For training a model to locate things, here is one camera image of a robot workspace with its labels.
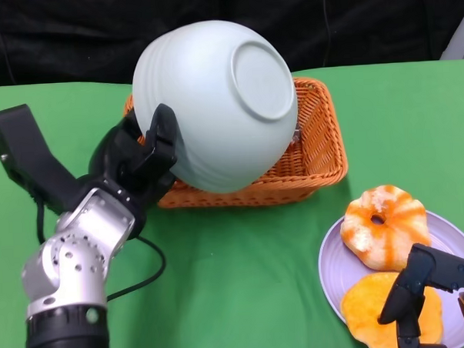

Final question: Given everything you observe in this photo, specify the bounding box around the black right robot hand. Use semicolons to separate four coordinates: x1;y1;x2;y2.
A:
375;241;464;348

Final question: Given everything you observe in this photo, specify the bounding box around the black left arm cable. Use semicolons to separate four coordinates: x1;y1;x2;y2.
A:
35;198;169;305

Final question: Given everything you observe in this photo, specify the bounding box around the orange wicker basket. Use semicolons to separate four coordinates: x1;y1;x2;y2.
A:
122;74;350;213

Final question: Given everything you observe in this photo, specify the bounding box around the pale green bowl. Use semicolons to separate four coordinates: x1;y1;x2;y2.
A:
129;16;301;197

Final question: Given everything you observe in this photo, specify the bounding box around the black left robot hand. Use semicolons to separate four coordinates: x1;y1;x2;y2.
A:
86;102;183;223

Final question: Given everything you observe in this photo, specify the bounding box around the white frame post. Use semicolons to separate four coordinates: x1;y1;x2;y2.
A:
439;15;464;62

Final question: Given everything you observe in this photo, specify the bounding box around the green tablecloth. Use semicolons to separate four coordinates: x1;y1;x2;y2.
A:
0;58;464;348

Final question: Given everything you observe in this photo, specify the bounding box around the black backdrop curtain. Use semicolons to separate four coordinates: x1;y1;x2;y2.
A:
0;0;464;91

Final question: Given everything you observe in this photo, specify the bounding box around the pale lavender plate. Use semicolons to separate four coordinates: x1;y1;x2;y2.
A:
315;208;464;348

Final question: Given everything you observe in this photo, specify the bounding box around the plain orange bread ring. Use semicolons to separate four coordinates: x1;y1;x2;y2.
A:
339;269;445;348

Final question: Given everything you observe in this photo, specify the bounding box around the white-streaked orange bread ring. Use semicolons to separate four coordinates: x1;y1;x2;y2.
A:
338;182;433;273

